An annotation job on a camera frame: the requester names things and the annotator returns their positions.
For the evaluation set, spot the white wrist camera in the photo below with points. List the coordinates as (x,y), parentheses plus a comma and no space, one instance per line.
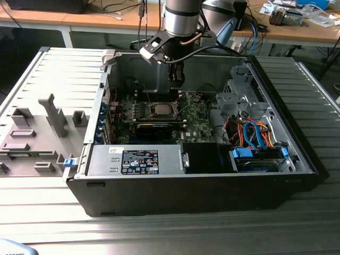
(148,55)

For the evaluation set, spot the pale grey rounded device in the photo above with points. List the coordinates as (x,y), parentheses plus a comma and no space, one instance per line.
(13,247)

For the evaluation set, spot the black PC case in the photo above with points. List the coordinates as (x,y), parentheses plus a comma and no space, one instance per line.
(186,196)

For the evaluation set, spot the green RAM stick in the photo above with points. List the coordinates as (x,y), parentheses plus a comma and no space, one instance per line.
(20,155)

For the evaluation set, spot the grey metal drive cage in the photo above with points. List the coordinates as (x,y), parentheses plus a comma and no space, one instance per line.
(231,102)

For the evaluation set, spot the white printed leaflet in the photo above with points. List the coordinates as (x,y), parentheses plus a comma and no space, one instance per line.
(265,9)

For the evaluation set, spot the grey metal device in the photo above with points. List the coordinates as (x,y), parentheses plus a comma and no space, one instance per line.
(289,17)

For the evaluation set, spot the white plastic box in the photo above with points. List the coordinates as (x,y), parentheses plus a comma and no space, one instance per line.
(235,49)

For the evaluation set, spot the black speaker box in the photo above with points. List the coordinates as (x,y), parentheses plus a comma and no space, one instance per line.
(241,14)

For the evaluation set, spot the blue case latch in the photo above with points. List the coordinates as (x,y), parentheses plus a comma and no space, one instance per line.
(69,162)

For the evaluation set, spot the green motherboard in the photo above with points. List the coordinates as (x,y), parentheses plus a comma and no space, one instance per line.
(196,125)

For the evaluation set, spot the black plastic shroud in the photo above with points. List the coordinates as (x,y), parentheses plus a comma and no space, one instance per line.
(202,158)

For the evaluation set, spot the black monitor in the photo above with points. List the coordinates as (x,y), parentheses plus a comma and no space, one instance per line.
(45,5)

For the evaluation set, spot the hard disk in blue carrier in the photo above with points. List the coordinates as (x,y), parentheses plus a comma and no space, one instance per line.
(255,166)

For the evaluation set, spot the grey power supply unit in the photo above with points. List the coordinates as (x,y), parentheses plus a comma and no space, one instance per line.
(106,159)

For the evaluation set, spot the metal locking lever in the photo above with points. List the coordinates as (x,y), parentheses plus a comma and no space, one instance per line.
(147,94)
(184,110)

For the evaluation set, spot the coin cell battery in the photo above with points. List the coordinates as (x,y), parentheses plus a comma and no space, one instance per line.
(197,98)

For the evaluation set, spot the grey parts rack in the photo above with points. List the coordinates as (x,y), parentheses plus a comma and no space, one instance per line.
(40,143)

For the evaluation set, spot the clear plastic bag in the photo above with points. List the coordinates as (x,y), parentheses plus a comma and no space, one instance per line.
(322,20)

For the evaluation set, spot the black graphics card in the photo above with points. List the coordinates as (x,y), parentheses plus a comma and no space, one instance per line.
(154,130)

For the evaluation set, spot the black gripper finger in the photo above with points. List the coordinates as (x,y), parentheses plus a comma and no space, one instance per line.
(178,79)
(171,71)

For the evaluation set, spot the blue box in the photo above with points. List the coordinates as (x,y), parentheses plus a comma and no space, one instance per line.
(316,2)

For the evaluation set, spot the wooden desk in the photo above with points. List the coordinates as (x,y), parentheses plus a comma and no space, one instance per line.
(79,18)
(292,32)

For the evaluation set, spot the silver CPU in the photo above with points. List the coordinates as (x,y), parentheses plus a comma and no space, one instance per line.
(162,109)

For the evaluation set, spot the small black part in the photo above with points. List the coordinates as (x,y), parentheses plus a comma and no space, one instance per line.
(3,167)

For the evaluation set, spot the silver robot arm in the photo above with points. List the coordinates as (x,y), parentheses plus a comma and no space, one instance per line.
(180,21)

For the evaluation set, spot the CPU socket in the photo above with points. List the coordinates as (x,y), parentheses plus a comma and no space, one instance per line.
(152,109)

